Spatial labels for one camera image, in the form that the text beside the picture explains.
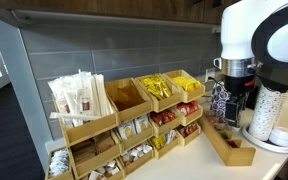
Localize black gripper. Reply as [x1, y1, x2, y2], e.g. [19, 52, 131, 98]
[223, 75, 256, 128]

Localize red soy sauce sachet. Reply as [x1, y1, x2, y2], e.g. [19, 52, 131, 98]
[187, 100, 200, 115]
[176, 102, 190, 117]

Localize bamboo tray, soy sauce sachets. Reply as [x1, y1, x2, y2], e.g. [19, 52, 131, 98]
[175, 100, 204, 127]

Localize red sriracha sachet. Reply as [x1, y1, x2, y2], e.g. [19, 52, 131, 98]
[186, 122, 199, 135]
[178, 125, 189, 138]

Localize bamboo tray, yellow sachets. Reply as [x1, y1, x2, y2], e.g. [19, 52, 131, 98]
[162, 68, 206, 104]
[134, 73, 182, 114]

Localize red ketchup sachet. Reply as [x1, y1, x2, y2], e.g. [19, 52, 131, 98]
[151, 112, 163, 127]
[166, 110, 177, 121]
[159, 111, 170, 124]

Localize white ketchup sachet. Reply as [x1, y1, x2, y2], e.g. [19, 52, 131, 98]
[164, 129, 178, 145]

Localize bamboo tray, red ketchup sachets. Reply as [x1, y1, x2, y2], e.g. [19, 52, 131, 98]
[149, 109, 183, 137]

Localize bamboo tray, mustard sachets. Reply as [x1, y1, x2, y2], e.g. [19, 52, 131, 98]
[149, 129, 180, 161]

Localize yellow mustard sachet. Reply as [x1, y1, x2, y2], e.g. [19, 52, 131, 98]
[151, 134, 167, 151]

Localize white peanut butter sachet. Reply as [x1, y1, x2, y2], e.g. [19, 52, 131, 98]
[134, 115, 151, 134]
[116, 121, 137, 140]

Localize bamboo tray, peanut butter sachets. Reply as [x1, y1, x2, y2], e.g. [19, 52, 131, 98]
[114, 114, 155, 153]

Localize wide bamboo tray, stirrer packets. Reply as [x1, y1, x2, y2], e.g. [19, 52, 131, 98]
[53, 94, 121, 148]

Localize bamboo tray, brown napkins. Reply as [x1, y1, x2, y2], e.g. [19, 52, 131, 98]
[68, 130, 124, 178]

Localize red tea bags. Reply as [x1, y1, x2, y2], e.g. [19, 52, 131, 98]
[226, 139, 240, 149]
[207, 118, 220, 126]

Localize patterned paper cup stack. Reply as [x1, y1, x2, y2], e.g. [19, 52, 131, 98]
[248, 84, 284, 142]
[278, 90, 288, 129]

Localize long bamboo tea box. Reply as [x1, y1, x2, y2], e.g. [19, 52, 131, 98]
[196, 114, 257, 167]

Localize white round plate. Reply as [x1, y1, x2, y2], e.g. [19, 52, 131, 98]
[241, 123, 288, 155]

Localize dark red sauce packets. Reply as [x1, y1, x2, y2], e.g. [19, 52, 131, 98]
[176, 121, 202, 147]

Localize white cup lids stack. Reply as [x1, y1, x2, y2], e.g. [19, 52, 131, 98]
[269, 126, 288, 148]

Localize yellow sachets pile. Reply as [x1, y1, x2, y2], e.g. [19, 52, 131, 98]
[171, 75, 203, 93]
[139, 74, 174, 101]

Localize brown napkins stack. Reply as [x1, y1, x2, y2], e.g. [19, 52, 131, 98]
[70, 131, 117, 166]

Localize white paper stirrer packets bundle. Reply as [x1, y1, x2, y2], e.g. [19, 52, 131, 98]
[46, 69, 116, 128]

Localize single wrapped stirrer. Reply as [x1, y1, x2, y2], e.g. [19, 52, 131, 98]
[49, 111, 102, 121]

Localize black wire pod holder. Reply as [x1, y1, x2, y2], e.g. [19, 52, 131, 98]
[210, 81, 232, 120]

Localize black power cable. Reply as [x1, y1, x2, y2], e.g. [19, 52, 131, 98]
[205, 76, 226, 85]

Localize white wall outlet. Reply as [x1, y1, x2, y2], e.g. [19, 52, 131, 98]
[205, 67, 217, 83]

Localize wooden wall cabinet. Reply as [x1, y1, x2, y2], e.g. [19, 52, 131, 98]
[0, 0, 242, 26]

